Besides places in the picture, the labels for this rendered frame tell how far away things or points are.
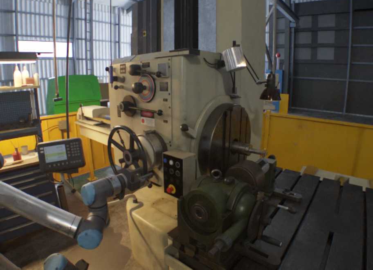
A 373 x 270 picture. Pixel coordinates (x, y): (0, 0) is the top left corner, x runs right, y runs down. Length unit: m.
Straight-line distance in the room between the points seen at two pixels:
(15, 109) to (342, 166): 4.21
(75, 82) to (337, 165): 5.09
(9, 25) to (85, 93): 9.90
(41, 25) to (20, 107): 12.14
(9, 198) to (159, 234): 1.16
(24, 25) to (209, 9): 13.32
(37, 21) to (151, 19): 12.72
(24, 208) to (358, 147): 3.39
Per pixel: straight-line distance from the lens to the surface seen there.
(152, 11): 2.46
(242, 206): 0.91
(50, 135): 3.77
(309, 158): 3.49
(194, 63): 1.25
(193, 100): 1.24
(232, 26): 1.80
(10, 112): 2.95
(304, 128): 3.41
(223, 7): 1.89
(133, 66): 1.40
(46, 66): 14.58
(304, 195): 1.60
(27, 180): 2.60
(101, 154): 4.20
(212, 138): 1.25
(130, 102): 1.50
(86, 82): 5.31
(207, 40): 1.90
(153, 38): 2.38
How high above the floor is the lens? 1.72
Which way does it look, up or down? 13 degrees down
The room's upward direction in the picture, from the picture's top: straight up
